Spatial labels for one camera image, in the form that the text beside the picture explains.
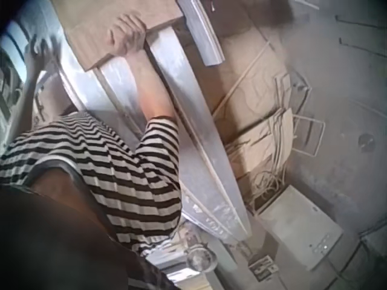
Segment person's left hand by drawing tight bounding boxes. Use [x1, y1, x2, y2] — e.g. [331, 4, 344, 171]
[25, 34, 54, 65]

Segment person's right hand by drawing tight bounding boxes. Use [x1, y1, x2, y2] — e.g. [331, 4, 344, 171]
[107, 13, 149, 58]

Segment tan wooden board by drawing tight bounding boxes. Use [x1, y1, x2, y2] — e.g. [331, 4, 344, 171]
[50, 0, 186, 73]

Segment white metal saw table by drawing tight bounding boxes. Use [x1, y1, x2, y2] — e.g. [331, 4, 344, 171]
[56, 56, 148, 141]

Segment short aluminium profile bar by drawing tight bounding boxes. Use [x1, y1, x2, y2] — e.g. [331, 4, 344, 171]
[177, 0, 226, 66]

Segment heap of wood offcuts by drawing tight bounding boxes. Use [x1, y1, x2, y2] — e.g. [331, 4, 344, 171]
[208, 28, 312, 185]

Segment thin metal rods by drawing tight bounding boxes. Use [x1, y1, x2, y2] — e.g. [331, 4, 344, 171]
[334, 13, 387, 60]

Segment grey box machine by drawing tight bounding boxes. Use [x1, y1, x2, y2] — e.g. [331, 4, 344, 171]
[259, 184, 345, 271]

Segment round grey disc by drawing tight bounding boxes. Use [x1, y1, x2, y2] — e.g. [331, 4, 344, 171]
[358, 133, 376, 151]

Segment black and white label plate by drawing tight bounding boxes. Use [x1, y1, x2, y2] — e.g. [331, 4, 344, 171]
[248, 254, 281, 282]

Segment long aluminium saw rail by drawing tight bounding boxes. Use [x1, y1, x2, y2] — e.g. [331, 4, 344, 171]
[144, 28, 253, 241]

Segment tangle of pale cables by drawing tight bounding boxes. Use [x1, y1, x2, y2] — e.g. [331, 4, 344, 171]
[248, 170, 290, 214]

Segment white wire frame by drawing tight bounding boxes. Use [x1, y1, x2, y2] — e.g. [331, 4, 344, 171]
[291, 114, 326, 158]

